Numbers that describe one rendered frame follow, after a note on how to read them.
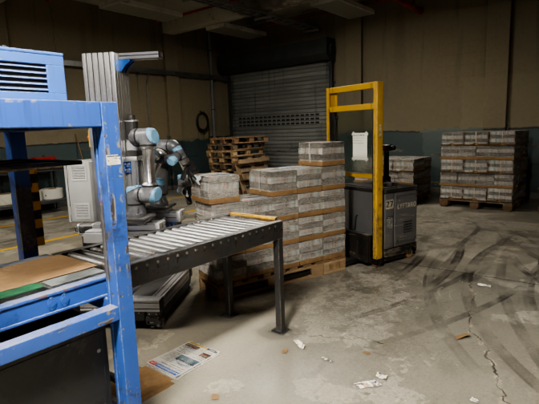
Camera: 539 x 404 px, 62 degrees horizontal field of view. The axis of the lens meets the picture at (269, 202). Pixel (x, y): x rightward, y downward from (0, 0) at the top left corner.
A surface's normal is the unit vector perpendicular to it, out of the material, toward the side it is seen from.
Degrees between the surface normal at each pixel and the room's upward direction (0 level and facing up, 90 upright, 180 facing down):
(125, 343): 90
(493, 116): 90
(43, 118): 90
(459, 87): 90
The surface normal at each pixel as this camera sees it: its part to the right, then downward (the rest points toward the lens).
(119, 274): 0.78, 0.07
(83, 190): -0.11, 0.16
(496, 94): -0.62, 0.14
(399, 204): 0.55, 0.11
